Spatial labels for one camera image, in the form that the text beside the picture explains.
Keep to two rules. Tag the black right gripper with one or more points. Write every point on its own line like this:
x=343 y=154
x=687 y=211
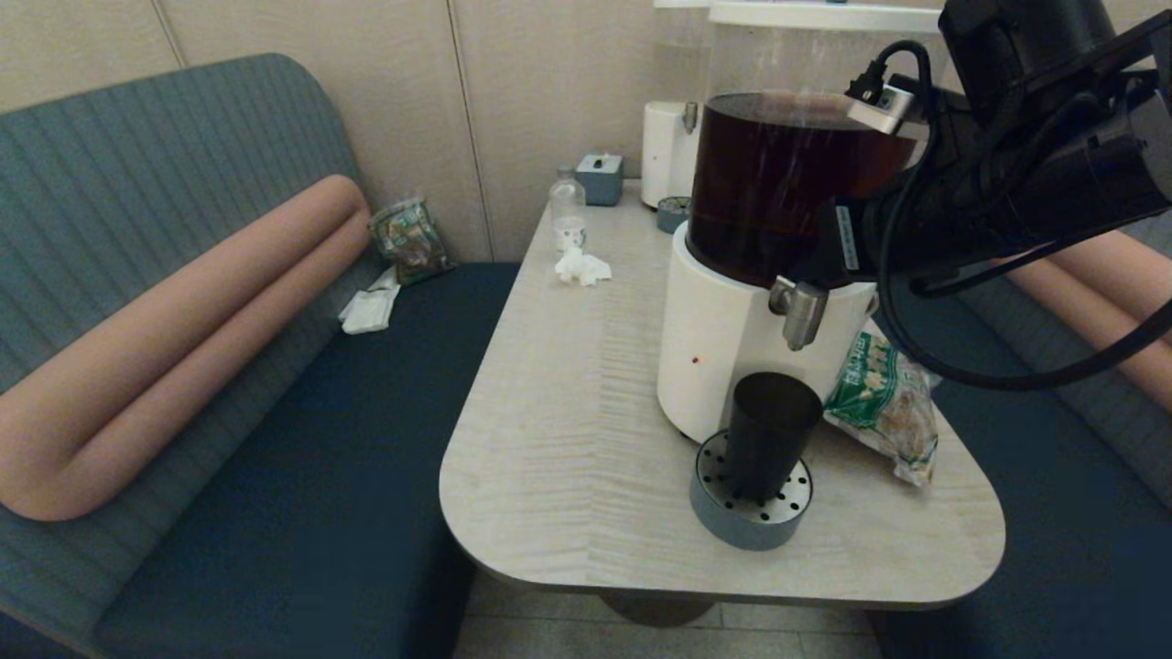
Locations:
x=897 y=233

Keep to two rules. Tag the silver metal dispenser tap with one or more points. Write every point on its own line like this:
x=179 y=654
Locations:
x=804 y=316

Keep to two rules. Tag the dark tumbler cup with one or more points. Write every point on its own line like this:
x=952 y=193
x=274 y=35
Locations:
x=769 y=439

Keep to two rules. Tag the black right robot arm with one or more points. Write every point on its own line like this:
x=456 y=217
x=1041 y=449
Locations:
x=1080 y=174

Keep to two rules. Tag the large white dark-tea drink dispenser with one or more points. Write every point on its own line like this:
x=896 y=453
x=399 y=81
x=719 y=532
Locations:
x=723 y=348

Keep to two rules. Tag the small blue-grey drip tray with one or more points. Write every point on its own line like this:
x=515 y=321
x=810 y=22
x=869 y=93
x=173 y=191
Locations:
x=673 y=215

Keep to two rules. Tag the clear green-print grain snack bag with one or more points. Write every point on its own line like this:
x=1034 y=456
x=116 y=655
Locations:
x=884 y=421

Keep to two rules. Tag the small white clear drink dispenser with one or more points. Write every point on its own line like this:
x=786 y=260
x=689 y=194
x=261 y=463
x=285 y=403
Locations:
x=667 y=156

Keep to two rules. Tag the blue-grey tissue box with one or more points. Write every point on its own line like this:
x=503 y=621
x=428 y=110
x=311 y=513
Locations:
x=600 y=181

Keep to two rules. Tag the crumpled white tissue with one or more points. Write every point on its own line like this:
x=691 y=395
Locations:
x=581 y=266

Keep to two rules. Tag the clear plastic bottle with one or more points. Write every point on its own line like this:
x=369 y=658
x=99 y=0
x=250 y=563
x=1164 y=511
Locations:
x=568 y=206

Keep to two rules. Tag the round blue-grey perforated drip tray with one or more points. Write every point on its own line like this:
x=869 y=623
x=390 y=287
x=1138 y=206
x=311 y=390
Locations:
x=751 y=526

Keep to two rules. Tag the pink bolster cushion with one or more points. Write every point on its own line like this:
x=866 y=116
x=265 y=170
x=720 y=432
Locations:
x=183 y=320
x=1099 y=293

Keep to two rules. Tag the teal booth bench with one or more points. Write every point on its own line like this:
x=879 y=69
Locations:
x=1053 y=549
x=137 y=137

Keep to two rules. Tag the crumpled clear snack bag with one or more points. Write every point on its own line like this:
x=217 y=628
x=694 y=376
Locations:
x=412 y=238

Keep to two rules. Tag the white napkin packet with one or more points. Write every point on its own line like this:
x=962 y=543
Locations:
x=366 y=307

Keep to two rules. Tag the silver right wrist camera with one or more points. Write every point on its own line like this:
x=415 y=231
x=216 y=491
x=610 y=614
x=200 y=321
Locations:
x=884 y=110

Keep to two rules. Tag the round table pedestal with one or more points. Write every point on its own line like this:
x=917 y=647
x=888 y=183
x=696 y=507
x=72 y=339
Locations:
x=659 y=609

